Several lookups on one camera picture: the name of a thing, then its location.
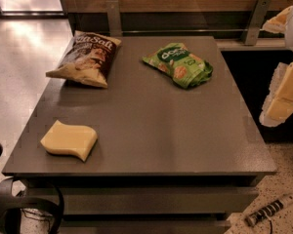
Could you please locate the yellow wavy sponge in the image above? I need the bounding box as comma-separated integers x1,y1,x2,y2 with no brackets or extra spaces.
40,120,98,162

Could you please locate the metal wall bracket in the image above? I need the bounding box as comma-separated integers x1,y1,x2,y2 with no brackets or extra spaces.
241,0,272,46
106,0,122,37

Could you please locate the brown sea salt chip bag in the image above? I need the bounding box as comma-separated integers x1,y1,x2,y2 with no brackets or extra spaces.
46,31,121,88

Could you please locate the green snack bag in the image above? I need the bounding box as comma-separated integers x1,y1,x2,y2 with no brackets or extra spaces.
143,43,213,89

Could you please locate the right metal wall bracket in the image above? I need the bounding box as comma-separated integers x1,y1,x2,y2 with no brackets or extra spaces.
241,0,272,46

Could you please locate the white power strip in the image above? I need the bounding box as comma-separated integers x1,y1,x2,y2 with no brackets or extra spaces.
245,194,293,227

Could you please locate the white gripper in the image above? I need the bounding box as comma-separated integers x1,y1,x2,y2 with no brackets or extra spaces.
259,6,293,127

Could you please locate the left metal wall bracket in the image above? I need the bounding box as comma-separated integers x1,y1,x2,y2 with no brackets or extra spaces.
106,0,122,37

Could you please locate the grey table cabinet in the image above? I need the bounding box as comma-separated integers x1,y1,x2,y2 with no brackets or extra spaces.
3,36,276,234

